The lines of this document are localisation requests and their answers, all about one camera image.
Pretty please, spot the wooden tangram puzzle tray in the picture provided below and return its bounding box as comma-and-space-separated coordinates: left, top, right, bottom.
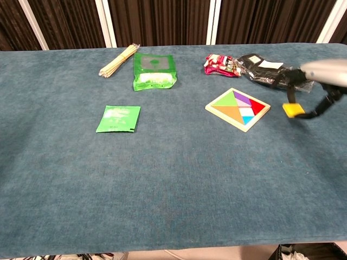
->
204, 87, 272, 133

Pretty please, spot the green pouch with white contents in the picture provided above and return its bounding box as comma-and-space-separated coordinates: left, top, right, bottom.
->
132, 52, 178, 92

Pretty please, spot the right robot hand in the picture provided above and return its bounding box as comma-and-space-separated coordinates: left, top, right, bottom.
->
286, 58, 347, 120

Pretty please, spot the orange triangle tangram piece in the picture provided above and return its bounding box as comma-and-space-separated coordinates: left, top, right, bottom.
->
212, 106, 246, 126

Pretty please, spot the red and pink snack packet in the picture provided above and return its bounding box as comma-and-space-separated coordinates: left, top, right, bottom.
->
203, 54, 242, 78

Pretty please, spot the crumpled white paper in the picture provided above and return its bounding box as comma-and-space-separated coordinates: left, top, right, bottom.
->
281, 251, 307, 260

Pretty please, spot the red triangle tangram piece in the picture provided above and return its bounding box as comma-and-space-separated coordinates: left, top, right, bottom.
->
249, 99, 266, 116

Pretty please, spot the tangle of floor cables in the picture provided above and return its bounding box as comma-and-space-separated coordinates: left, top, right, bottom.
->
40, 252, 128, 260

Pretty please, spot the blue velvet tablecloth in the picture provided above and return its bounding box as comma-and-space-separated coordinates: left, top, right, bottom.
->
0, 42, 347, 258

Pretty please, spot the yellow square tangram piece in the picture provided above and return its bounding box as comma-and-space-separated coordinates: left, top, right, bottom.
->
282, 102, 306, 119

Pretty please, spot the black item in clear bag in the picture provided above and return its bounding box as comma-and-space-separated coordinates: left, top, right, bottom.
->
234, 53, 315, 93

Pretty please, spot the white frame post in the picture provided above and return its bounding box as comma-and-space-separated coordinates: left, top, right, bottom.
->
316, 0, 347, 44
18, 0, 50, 51
94, 0, 118, 48
205, 0, 222, 46

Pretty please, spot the black storage box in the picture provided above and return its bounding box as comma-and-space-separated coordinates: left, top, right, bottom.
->
275, 242, 347, 260

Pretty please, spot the green triangle tangram piece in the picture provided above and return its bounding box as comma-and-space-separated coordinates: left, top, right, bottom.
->
211, 90, 239, 107

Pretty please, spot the bundle of wooden sticks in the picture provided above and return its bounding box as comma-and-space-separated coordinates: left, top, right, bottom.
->
99, 43, 141, 79

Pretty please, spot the flat green sachet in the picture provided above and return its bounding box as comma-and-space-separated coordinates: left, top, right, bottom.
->
95, 105, 142, 134

